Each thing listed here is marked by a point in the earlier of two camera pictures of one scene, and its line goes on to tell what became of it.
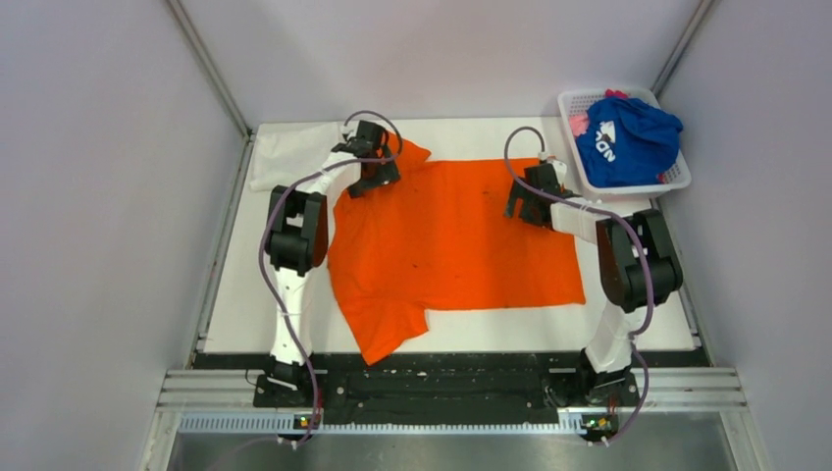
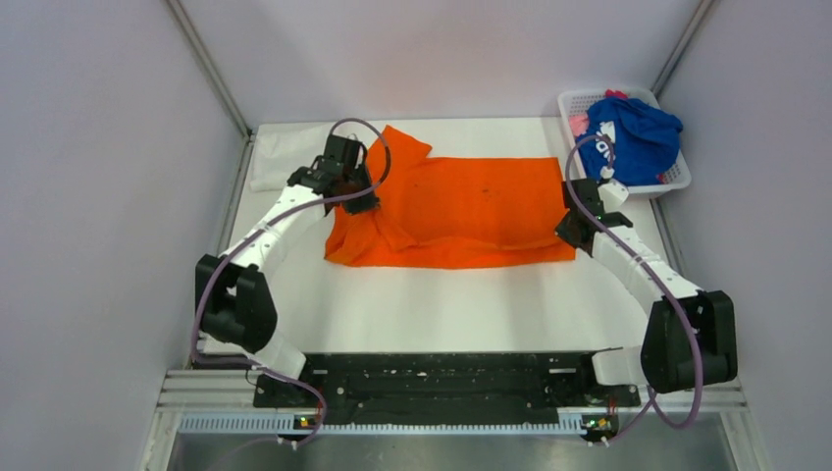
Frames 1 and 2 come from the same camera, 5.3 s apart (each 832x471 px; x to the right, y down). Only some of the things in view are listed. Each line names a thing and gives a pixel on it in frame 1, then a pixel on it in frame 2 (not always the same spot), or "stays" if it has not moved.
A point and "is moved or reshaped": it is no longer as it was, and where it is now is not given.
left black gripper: x=386 y=173 → x=367 y=202
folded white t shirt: x=288 y=152 stays
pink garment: x=579 y=123 stays
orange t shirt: x=438 y=238 is moved or reshaped
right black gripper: x=520 y=191 → x=561 y=231
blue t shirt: x=628 y=143 stays
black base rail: x=435 y=383 stays
